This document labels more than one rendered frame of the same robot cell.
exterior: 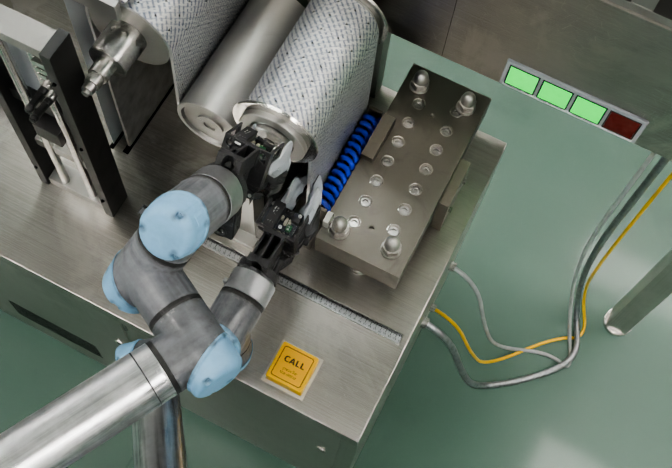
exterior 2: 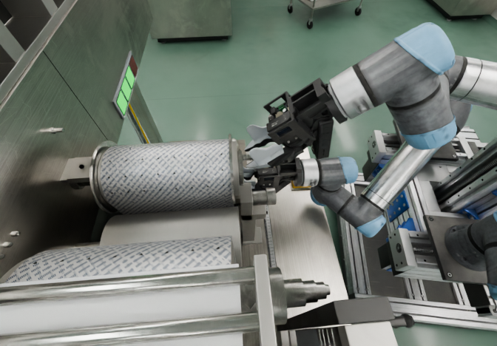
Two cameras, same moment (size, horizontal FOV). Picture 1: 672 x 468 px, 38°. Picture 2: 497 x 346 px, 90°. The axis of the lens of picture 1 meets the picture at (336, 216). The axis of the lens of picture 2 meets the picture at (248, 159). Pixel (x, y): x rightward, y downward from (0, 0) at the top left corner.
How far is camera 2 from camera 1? 1.25 m
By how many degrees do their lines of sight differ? 49
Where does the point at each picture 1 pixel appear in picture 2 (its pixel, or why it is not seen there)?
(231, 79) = (204, 223)
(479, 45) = (107, 116)
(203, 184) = (373, 60)
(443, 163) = not seen: hidden behind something
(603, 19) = (88, 12)
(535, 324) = not seen: hidden behind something
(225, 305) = (330, 168)
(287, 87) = (205, 153)
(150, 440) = (418, 154)
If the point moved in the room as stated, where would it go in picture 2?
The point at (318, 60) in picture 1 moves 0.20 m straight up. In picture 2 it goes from (171, 148) to (132, 52)
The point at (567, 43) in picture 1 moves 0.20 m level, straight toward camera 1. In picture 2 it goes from (102, 52) to (179, 49)
